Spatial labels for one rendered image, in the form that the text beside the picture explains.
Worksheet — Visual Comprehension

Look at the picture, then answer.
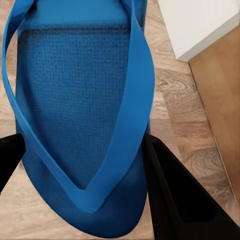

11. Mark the sandal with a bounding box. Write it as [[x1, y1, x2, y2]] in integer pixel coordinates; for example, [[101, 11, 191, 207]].
[[1, 0, 155, 239]]

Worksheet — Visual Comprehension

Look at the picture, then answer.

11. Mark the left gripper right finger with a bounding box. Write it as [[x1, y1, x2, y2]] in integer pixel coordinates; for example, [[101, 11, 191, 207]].
[[141, 133, 240, 240]]

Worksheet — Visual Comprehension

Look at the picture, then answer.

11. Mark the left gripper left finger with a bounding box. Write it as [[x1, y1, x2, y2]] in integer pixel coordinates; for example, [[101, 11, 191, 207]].
[[0, 133, 26, 193]]

